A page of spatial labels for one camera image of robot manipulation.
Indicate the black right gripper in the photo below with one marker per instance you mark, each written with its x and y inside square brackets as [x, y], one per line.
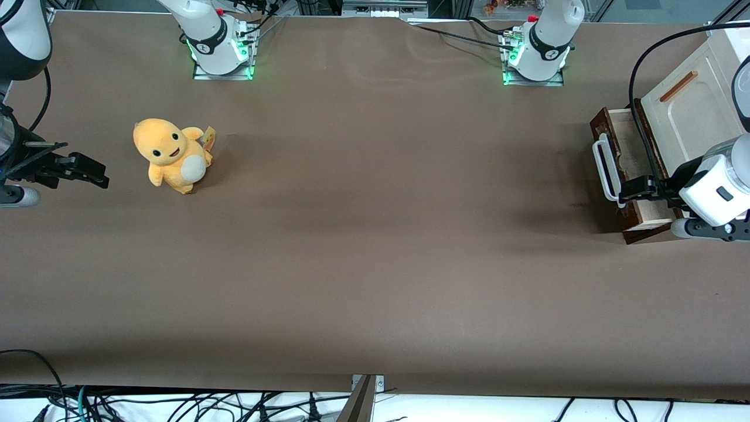
[36, 166]

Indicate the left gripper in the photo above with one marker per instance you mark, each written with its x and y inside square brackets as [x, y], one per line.
[667, 191]

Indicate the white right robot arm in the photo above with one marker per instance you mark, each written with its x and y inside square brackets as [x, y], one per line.
[205, 29]

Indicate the white cabinet with drawer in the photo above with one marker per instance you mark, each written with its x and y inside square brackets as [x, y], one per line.
[697, 117]

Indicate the yellow plush toy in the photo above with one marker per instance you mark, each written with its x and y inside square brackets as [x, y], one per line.
[170, 149]

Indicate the orange strip on cabinet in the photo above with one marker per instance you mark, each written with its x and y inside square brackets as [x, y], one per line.
[678, 87]

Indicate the colourful small objects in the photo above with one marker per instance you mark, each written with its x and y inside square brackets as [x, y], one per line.
[504, 4]

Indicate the brown table cover mat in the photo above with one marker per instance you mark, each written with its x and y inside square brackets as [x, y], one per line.
[363, 234]

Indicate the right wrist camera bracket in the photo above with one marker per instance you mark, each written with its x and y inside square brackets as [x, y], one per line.
[17, 196]

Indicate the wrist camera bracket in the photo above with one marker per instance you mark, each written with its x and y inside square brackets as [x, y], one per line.
[712, 231]
[17, 196]

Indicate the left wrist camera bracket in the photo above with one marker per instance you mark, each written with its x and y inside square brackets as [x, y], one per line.
[712, 231]

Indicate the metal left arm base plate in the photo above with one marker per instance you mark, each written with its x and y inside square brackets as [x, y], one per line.
[554, 80]

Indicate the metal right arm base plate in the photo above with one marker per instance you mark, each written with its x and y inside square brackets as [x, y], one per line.
[202, 74]

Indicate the aluminium frame profile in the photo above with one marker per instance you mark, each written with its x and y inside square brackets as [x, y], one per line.
[723, 14]

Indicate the grey network switch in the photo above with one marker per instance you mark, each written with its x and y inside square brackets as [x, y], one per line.
[384, 8]

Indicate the metal clamp bracket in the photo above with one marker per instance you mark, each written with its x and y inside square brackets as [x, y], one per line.
[379, 384]

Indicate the brown post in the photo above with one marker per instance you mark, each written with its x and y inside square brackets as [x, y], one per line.
[357, 407]

